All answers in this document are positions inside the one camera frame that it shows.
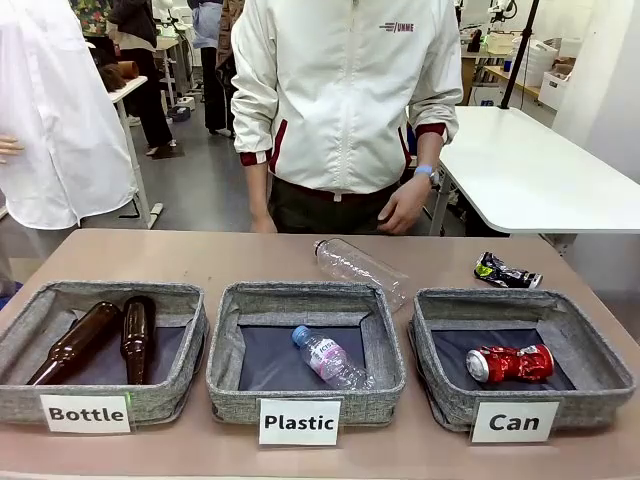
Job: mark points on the person's left hand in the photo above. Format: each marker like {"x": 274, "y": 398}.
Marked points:
{"x": 407, "y": 207}

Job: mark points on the person's right forearm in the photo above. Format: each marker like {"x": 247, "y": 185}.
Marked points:
{"x": 259, "y": 192}

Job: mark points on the large clear plastic bottle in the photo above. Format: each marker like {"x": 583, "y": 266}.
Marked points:
{"x": 355, "y": 267}

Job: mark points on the crushed black can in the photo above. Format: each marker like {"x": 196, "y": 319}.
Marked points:
{"x": 505, "y": 272}

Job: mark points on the white storage crate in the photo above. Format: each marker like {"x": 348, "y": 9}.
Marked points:
{"x": 555, "y": 90}

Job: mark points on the blue wristband watch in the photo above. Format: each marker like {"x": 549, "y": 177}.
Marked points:
{"x": 425, "y": 172}

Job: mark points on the white Bottle label card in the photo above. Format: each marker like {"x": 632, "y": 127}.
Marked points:
{"x": 85, "y": 413}

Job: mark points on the grey basket labelled Plastic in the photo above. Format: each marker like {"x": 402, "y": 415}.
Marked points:
{"x": 225, "y": 395}

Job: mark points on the black tripod pole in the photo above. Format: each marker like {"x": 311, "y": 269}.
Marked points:
{"x": 517, "y": 55}

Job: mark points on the brown glass bottle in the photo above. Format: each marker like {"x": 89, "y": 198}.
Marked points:
{"x": 75, "y": 342}
{"x": 136, "y": 340}

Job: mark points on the person's left forearm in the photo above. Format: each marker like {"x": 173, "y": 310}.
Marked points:
{"x": 429, "y": 150}

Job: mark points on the white zip jacket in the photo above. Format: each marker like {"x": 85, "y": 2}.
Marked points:
{"x": 340, "y": 100}

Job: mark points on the bystander's hand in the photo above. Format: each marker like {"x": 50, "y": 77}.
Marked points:
{"x": 9, "y": 146}

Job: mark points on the bystander in dark clothes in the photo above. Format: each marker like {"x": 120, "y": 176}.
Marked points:
{"x": 145, "y": 75}

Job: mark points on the white Can label card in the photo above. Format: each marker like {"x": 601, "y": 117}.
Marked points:
{"x": 514, "y": 422}

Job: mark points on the bystander in blue top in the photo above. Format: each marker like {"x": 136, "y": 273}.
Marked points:
{"x": 205, "y": 30}

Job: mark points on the stacked white bins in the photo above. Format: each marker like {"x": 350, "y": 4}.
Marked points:
{"x": 540, "y": 62}

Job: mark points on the white Plastic label card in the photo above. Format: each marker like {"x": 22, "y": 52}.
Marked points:
{"x": 299, "y": 421}

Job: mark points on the bystander in white shirt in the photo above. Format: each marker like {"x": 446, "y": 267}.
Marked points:
{"x": 60, "y": 100}

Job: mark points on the wooden cabinet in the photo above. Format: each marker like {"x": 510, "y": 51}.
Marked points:
{"x": 467, "y": 80}

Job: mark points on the grey basket labelled Can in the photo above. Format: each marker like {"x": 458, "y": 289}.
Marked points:
{"x": 450, "y": 400}

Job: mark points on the dark trousers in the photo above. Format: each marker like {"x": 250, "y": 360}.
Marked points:
{"x": 320, "y": 212}

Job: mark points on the small blue-capped plastic bottle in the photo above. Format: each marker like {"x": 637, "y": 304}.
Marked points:
{"x": 330, "y": 357}

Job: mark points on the crushed red can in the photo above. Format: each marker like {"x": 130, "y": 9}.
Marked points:
{"x": 520, "y": 362}

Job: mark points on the large white table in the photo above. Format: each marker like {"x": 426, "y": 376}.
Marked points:
{"x": 525, "y": 170}

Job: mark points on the grey basket labelled Bottle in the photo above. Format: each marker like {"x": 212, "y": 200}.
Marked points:
{"x": 165, "y": 400}

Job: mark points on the brown round object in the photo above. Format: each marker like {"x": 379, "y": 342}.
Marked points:
{"x": 122, "y": 75}

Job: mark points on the person's right hand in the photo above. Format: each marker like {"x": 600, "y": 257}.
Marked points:
{"x": 262, "y": 225}

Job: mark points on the small white desk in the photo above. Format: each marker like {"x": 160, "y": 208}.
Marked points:
{"x": 131, "y": 85}

